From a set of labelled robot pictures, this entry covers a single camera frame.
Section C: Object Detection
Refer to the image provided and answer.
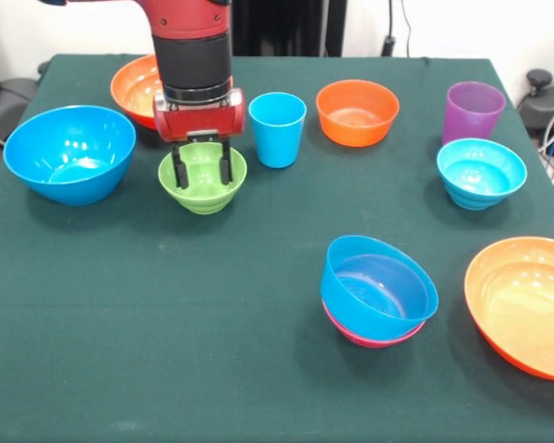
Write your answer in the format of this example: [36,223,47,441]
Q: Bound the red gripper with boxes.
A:
[152,88,247,190]

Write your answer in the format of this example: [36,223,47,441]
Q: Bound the green ribbed bowl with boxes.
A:
[157,141,248,216]

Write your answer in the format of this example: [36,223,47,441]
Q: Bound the medium blue bowl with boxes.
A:
[319,234,440,342]

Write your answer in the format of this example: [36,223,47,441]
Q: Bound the pink bowl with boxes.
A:
[322,299,428,349]

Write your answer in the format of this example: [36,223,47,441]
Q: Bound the blue cup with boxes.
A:
[247,91,307,169]

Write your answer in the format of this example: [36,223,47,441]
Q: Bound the large orange bowl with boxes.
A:
[464,236,554,383]
[110,54,166,132]

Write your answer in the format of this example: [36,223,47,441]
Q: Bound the large blue bowl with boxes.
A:
[3,104,138,207]

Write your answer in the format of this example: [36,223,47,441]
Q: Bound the dark green tablecloth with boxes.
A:
[0,54,554,443]

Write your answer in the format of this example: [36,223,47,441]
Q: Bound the small orange bowl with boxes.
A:
[315,79,401,148]

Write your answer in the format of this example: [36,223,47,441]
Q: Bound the purple cup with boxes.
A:
[441,81,508,147]

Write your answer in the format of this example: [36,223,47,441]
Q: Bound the light blue ribbed bowl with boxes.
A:
[436,138,528,211]

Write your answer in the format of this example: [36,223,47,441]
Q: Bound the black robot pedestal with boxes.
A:
[230,0,347,58]

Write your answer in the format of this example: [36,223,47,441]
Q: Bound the black cable with plug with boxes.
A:
[380,0,415,57]

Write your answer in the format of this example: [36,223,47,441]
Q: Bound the dark grey pedestal foot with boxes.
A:
[516,68,554,142]

